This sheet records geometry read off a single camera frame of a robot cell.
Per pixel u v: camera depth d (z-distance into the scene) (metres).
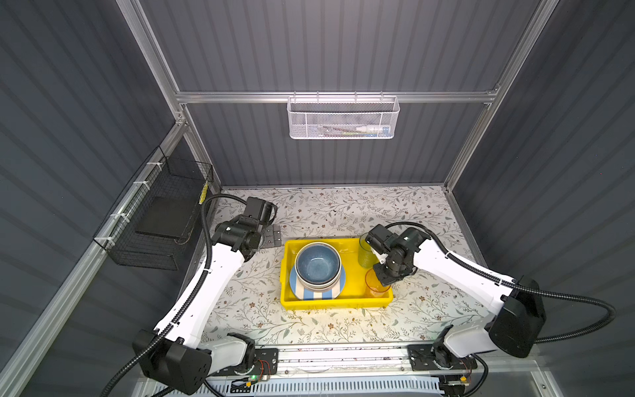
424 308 0.84
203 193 0.83
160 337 0.38
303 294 0.83
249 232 0.51
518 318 0.40
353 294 0.86
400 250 0.56
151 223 0.72
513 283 0.44
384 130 0.91
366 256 0.87
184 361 0.36
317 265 0.85
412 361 0.74
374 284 0.72
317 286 0.77
